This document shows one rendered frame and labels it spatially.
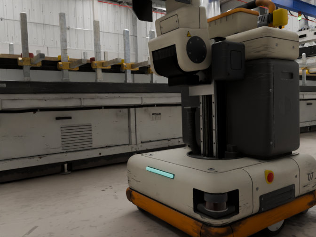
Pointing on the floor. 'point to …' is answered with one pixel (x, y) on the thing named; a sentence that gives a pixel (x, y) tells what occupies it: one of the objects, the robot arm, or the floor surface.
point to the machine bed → (91, 126)
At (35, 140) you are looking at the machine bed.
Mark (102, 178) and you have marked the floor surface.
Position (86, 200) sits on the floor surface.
